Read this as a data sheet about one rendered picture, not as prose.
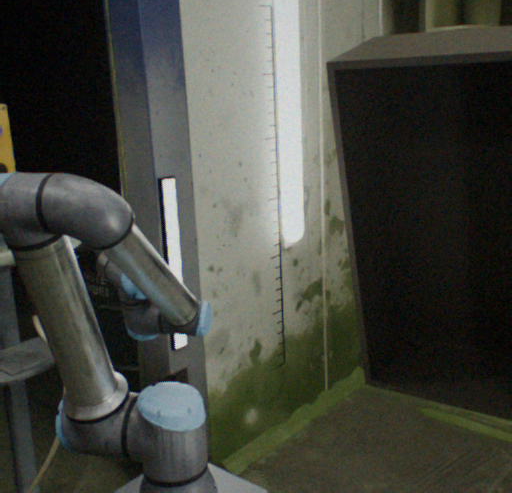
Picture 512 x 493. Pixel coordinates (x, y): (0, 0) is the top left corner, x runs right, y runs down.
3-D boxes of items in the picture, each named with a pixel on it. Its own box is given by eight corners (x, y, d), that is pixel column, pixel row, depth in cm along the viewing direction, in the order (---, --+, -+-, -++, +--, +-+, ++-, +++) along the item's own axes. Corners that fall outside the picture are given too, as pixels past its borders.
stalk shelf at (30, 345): (56, 333, 235) (56, 329, 235) (98, 348, 221) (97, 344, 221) (-33, 367, 212) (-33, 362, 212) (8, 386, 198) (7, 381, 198)
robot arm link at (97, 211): (111, 161, 125) (219, 305, 182) (50, 160, 129) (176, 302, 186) (93, 216, 120) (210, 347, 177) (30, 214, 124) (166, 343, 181)
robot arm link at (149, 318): (162, 345, 178) (153, 305, 173) (121, 342, 182) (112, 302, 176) (175, 324, 186) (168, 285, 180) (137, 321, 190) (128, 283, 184)
